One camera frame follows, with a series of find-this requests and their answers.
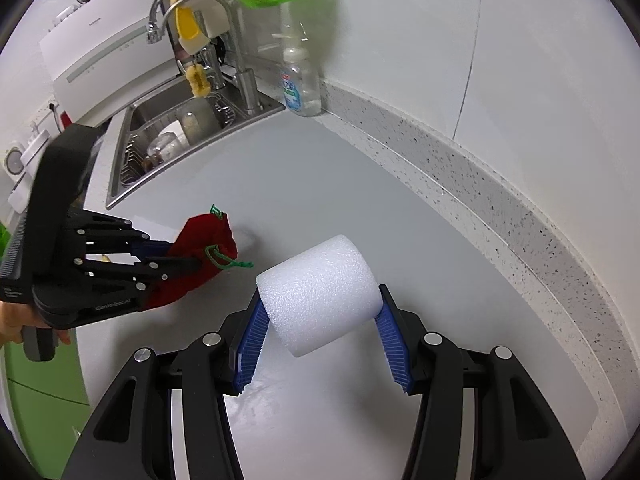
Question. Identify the large white kitchen appliance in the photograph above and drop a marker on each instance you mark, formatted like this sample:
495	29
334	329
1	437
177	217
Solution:
100	60

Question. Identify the clear glass jar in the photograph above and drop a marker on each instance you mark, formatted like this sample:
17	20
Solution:
165	147

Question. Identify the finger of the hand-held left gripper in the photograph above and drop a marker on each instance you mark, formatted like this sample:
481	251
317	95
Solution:
100	300
105	232

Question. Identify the yellow loofah scrubber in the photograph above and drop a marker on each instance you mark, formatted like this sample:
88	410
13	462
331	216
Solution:
197	80

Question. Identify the person's left hand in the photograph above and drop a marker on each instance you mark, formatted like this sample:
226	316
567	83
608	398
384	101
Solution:
12	325

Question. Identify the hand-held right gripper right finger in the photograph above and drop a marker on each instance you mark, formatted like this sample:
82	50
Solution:
395	350

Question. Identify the clear dish soap bottle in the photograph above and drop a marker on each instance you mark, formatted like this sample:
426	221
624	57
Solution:
300	85

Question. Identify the yellow plastic holder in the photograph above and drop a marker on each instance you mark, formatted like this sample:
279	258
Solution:
189	27

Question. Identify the stainless steel sink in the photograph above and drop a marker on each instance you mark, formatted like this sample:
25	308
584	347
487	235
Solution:
260	107

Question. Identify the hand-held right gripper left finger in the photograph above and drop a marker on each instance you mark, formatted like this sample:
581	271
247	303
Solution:
250	345

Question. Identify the tall chrome faucet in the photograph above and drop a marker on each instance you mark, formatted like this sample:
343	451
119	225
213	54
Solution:
245	85

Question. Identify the white foam roll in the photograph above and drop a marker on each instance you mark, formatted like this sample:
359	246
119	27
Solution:
320	295

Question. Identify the grey bowl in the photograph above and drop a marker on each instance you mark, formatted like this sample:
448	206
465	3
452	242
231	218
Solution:
197	125

